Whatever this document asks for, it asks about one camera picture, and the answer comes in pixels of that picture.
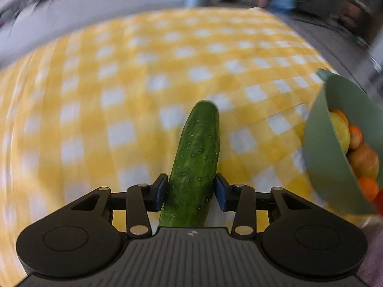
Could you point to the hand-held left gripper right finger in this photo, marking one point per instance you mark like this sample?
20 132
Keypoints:
220 194

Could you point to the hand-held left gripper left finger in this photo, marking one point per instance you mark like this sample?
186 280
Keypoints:
161 192

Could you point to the green cucumber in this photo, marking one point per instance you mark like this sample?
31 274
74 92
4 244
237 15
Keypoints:
194 155

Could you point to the green plastic colander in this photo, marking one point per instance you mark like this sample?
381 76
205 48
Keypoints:
323 143

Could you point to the yellow checked tablecloth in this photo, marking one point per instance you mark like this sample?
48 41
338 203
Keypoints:
119 95

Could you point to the orange mandarin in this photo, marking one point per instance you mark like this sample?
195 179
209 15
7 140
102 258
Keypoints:
368 188
341 115
356 131

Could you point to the brown longan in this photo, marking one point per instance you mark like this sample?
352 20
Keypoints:
355 143

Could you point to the red apple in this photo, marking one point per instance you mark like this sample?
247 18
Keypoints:
379 203

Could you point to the purple fluffy cloth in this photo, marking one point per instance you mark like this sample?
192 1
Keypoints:
372 251

